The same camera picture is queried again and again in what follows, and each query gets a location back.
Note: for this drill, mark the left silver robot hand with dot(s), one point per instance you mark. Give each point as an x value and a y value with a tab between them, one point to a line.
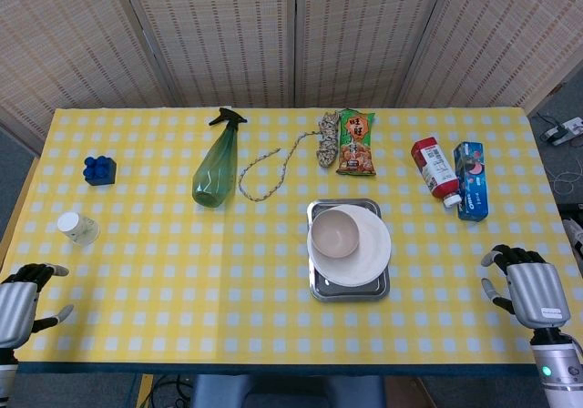
13	305

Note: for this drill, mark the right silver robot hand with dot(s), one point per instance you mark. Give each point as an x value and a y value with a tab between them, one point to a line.
537	296

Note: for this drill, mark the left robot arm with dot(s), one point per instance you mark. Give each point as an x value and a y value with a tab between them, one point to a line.
5	378

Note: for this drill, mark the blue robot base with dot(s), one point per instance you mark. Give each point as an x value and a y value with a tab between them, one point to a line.
284	390

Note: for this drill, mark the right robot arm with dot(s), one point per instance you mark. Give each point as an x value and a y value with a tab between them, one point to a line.
559	367

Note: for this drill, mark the white round plate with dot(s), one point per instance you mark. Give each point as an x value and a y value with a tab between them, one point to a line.
371	253

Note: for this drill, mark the beige bowl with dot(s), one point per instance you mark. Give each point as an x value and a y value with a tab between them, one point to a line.
334	233

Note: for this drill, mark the white paper cup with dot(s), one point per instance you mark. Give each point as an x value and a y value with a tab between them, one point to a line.
78	230

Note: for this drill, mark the blue Oreo cookie box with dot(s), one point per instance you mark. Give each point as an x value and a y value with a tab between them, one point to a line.
471	182

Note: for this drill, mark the blue toy building block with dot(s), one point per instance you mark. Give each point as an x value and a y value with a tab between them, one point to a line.
99	170

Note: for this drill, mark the red ketchup bottle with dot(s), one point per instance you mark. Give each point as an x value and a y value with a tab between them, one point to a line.
435	169

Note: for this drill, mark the white power strip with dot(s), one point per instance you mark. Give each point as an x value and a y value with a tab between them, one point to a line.
569	128

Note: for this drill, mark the yellow white checkered tablecloth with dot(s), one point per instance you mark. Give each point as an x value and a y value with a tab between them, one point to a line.
182	267

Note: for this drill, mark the metal rectangular tray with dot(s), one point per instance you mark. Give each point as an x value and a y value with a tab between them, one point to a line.
348	292

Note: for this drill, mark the green orange snack bag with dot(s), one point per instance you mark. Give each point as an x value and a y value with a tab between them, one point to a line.
357	146

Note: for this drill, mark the green spray bottle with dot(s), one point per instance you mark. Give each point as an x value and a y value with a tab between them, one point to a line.
217	171

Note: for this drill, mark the woven folding screen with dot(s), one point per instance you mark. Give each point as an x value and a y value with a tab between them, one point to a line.
291	34

